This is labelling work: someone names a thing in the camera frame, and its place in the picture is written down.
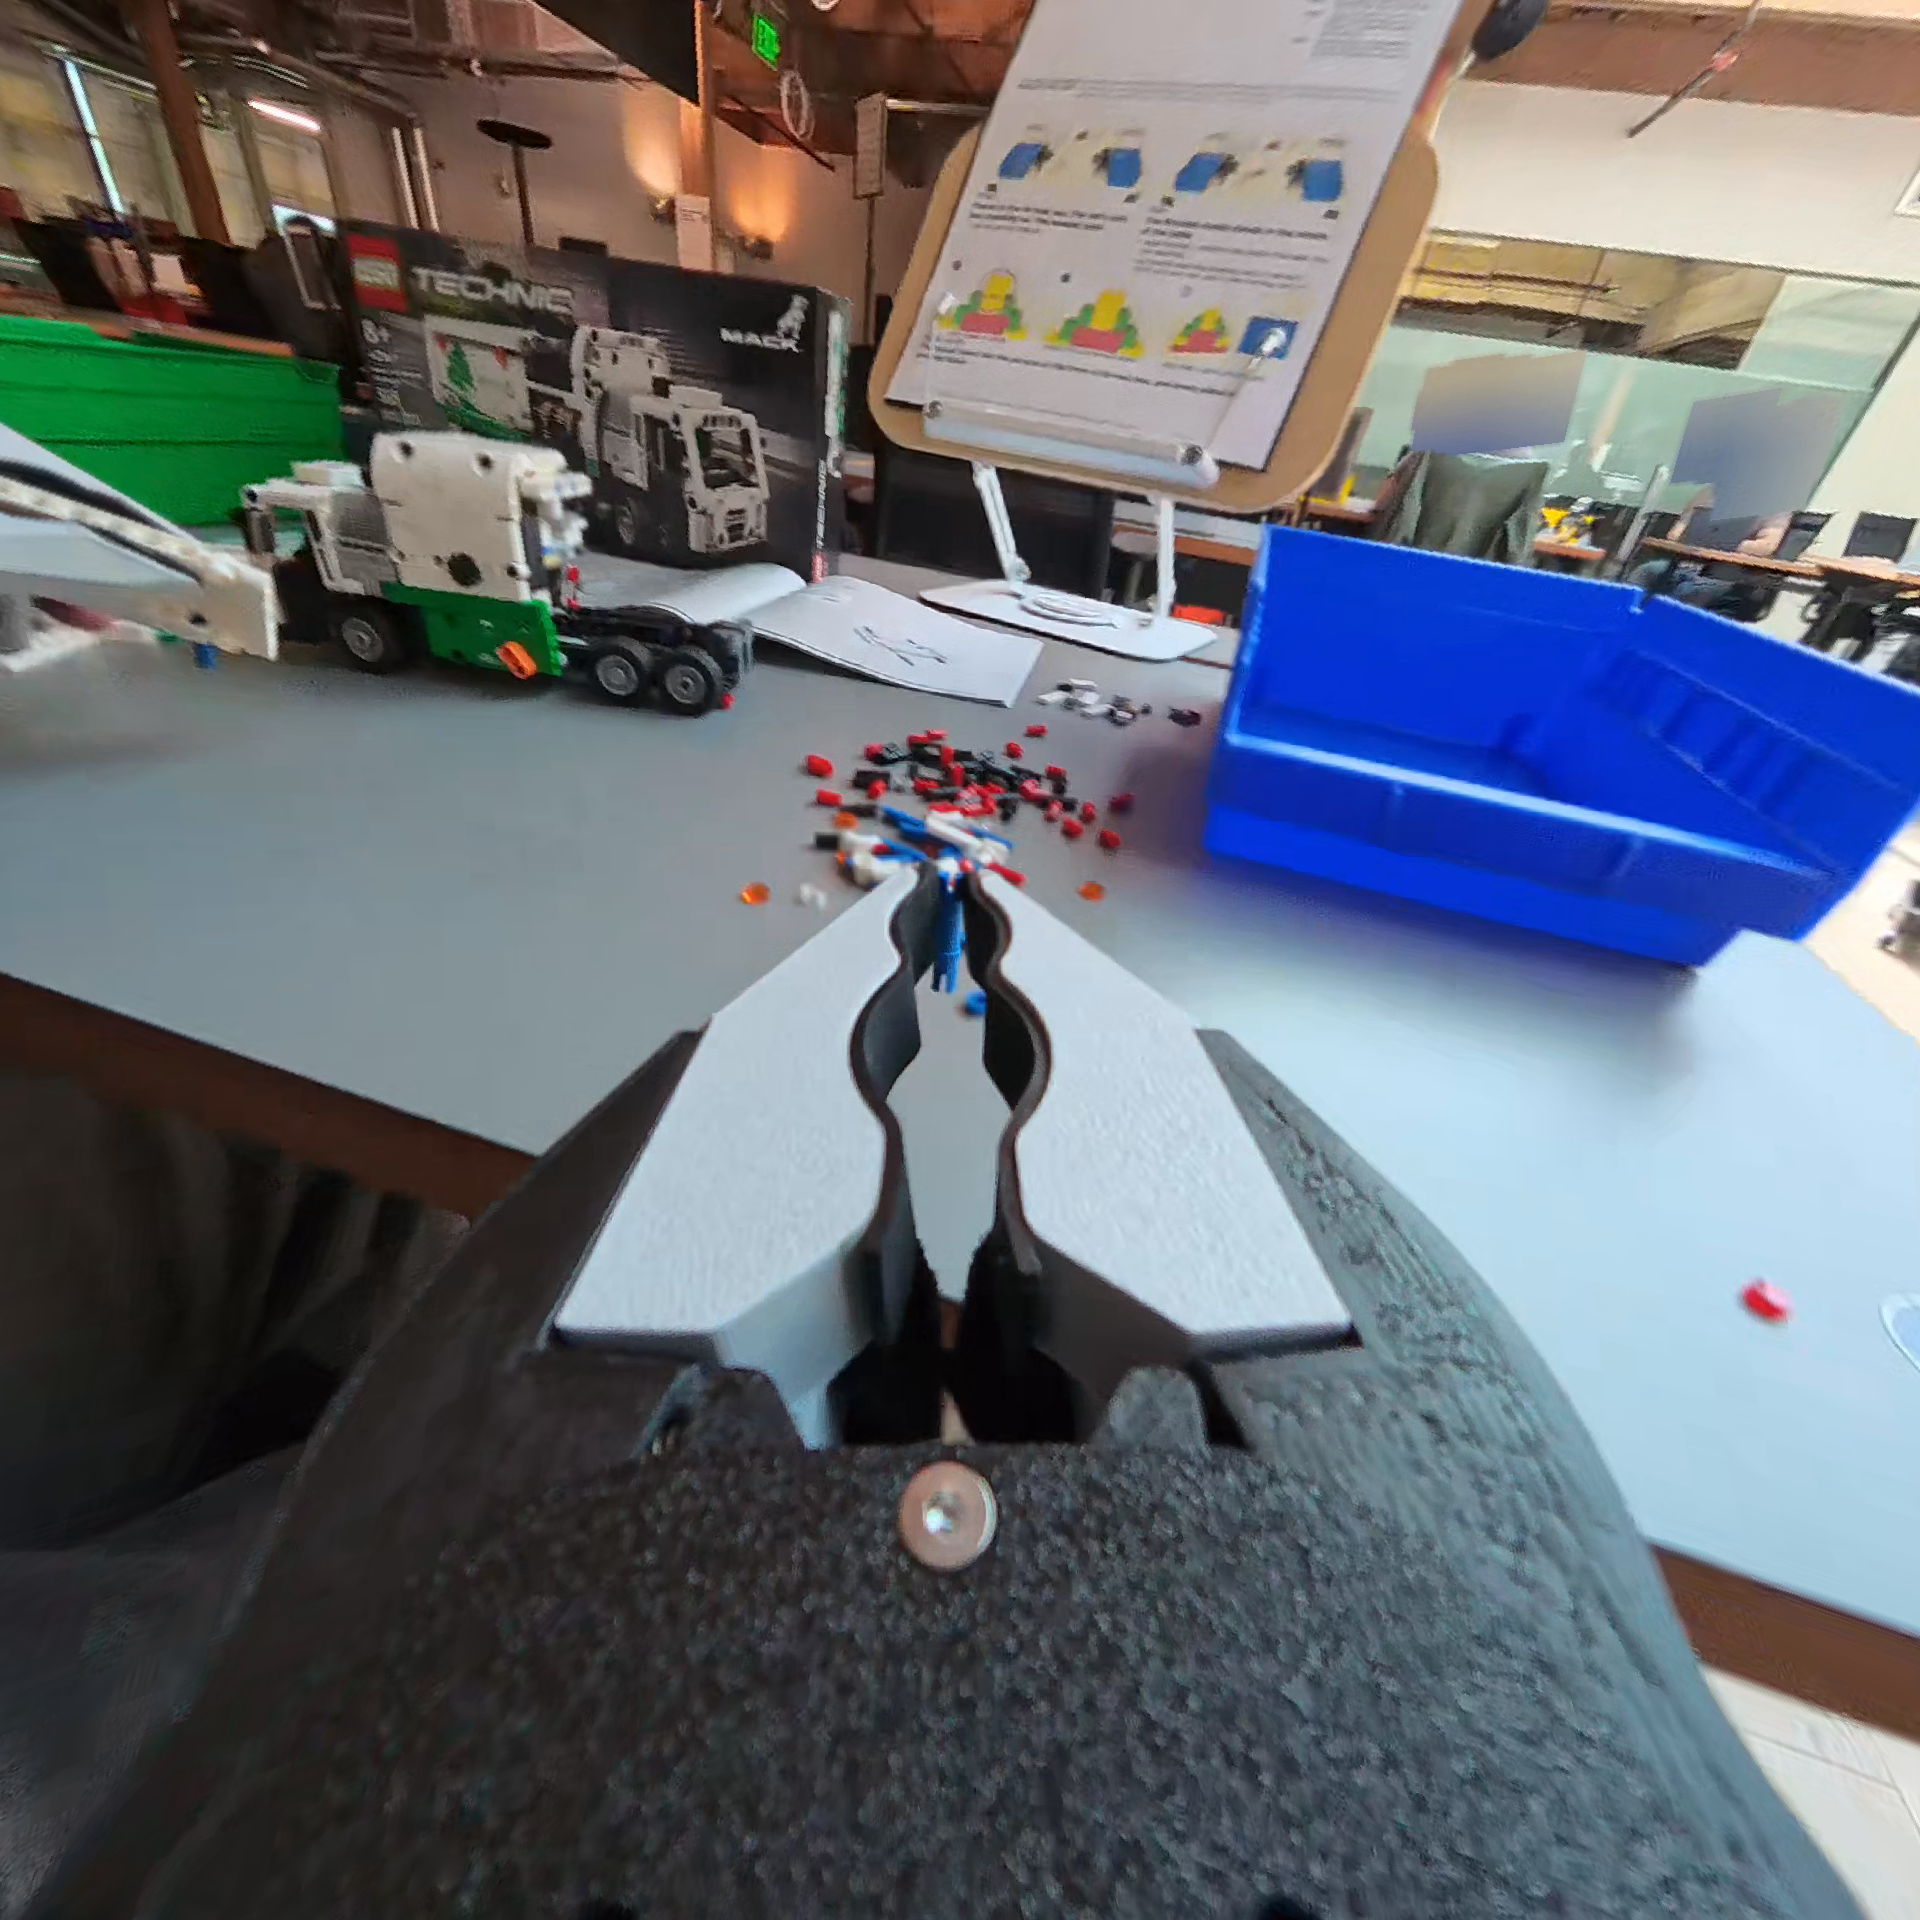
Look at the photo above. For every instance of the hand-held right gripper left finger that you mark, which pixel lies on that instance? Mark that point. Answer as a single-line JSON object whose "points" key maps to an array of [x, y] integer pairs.
{"points": [[735, 1185]]}

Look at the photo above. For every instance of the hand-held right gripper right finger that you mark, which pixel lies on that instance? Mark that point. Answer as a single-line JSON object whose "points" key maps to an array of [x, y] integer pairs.
{"points": [[1153, 1185]]}

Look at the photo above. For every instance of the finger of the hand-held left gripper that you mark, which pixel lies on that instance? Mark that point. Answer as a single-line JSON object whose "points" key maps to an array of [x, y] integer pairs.
{"points": [[89, 573], [38, 465]]}

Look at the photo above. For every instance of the white lego beam with holes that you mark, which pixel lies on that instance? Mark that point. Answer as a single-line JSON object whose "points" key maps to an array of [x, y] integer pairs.
{"points": [[241, 609]]}

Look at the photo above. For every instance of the blue lego pin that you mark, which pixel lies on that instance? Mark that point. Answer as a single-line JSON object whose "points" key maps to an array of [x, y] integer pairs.
{"points": [[945, 935]]}

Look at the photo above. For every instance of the white and green lego truck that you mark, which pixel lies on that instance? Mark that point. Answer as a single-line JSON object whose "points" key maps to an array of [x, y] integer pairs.
{"points": [[449, 520]]}

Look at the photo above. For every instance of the pile of small lego pins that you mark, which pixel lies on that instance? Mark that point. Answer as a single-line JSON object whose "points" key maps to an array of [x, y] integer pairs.
{"points": [[961, 787]]}

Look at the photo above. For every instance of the small white and black lego bits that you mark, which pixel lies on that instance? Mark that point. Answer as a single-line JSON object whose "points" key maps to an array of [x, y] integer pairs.
{"points": [[1101, 696]]}

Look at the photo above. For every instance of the open lego instruction booklet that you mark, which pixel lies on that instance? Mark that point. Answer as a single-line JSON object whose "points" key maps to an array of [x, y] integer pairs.
{"points": [[888, 639]]}

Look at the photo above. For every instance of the black lego set box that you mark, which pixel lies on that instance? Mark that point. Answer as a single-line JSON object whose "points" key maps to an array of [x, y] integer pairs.
{"points": [[660, 359]]}

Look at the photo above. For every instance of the red lego pin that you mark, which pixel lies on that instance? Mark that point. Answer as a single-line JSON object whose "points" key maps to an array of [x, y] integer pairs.
{"points": [[1765, 1302]]}

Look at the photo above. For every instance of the green plastic bin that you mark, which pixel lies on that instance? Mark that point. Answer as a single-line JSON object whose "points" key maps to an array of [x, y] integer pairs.
{"points": [[151, 422]]}

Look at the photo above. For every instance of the black floor lamp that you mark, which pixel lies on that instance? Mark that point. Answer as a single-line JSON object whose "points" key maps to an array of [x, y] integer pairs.
{"points": [[514, 167]]}

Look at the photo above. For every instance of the blue plastic bin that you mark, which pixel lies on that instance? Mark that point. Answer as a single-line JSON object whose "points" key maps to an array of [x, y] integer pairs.
{"points": [[1497, 720]]}

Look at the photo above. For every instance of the person's grey trouser leg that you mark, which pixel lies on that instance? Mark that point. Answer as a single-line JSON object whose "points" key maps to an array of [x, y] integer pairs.
{"points": [[167, 1354]]}

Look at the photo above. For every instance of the green exit sign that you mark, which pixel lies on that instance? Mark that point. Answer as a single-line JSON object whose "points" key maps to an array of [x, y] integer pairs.
{"points": [[768, 39]]}

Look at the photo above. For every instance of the instruction sheet on stand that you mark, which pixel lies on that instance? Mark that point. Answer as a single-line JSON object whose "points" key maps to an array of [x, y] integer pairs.
{"points": [[1153, 222]]}

